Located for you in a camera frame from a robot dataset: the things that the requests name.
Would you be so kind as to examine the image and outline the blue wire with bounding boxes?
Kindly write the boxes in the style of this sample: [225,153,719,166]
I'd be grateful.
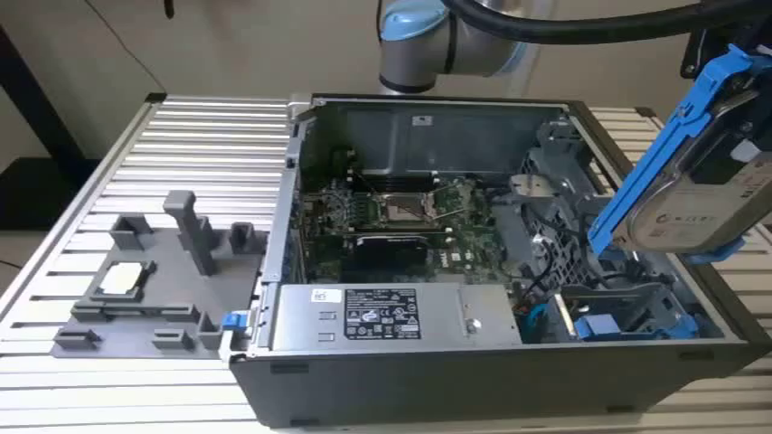
[522,301,550,344]

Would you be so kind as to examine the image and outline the black disk wire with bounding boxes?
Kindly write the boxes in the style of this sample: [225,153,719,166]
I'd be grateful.
[530,234,611,293]

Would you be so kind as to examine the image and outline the silver power supply unit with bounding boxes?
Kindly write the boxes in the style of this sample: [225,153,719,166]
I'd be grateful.
[269,283,525,350]

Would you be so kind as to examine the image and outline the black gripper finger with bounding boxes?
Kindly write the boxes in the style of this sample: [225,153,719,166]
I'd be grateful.
[715,67,772,137]
[681,27,735,82]

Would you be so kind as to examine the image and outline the open black PC case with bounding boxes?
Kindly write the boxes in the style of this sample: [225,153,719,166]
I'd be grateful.
[227,92,766,429]

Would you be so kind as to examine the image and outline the silver CPU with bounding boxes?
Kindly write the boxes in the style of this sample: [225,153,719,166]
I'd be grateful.
[99,261,147,293]

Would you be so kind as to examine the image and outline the black furniture frame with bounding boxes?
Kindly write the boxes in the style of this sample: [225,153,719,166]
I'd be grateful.
[0,24,106,231]

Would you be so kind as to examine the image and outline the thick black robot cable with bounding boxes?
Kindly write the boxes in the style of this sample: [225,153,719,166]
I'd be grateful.
[445,0,772,46]

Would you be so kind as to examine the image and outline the thin black wall cable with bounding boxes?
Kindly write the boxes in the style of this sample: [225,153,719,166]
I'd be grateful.
[83,0,170,95]

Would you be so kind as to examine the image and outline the green motherboard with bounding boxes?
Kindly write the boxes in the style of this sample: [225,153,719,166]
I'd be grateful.
[299,175,527,286]

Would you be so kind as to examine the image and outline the locking lever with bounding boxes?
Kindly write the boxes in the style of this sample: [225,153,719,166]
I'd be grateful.
[395,178,478,221]

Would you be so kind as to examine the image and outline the hard disk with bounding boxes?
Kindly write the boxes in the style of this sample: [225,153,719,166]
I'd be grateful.
[589,42,772,267]

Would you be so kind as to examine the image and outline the metal disk bay cage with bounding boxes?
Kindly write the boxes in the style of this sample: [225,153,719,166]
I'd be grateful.
[511,118,645,290]

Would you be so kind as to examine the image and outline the blue disk carrier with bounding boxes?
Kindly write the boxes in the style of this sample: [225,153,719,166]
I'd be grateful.
[573,311,703,341]

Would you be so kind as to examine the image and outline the grey parts rack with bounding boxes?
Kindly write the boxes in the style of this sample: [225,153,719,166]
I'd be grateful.
[53,189,271,361]

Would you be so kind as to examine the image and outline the CPU socket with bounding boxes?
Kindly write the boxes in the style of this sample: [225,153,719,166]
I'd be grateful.
[374,192,439,225]

